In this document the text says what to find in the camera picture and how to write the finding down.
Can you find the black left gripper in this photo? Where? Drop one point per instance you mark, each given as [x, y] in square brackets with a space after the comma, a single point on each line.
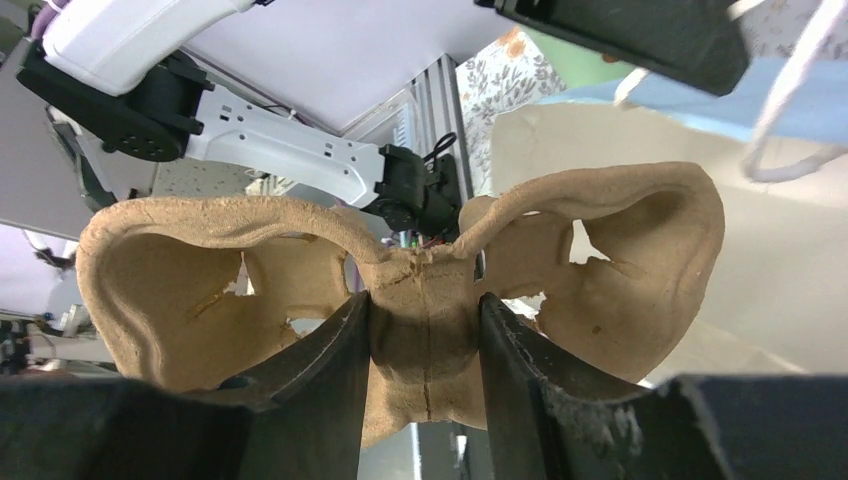
[694, 42]

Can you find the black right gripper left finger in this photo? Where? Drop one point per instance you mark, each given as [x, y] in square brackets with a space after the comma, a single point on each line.
[297, 415]

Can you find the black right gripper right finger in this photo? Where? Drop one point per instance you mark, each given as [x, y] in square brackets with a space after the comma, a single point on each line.
[550, 415]

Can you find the light blue paper bag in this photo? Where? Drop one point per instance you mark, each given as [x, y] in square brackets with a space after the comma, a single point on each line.
[777, 298]

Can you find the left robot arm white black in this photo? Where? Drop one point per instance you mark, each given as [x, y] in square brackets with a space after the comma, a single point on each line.
[115, 69]

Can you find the green cup holder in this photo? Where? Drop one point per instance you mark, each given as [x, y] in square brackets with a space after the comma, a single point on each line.
[578, 66]

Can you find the floral table mat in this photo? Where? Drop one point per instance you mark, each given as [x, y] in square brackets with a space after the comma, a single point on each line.
[512, 72]

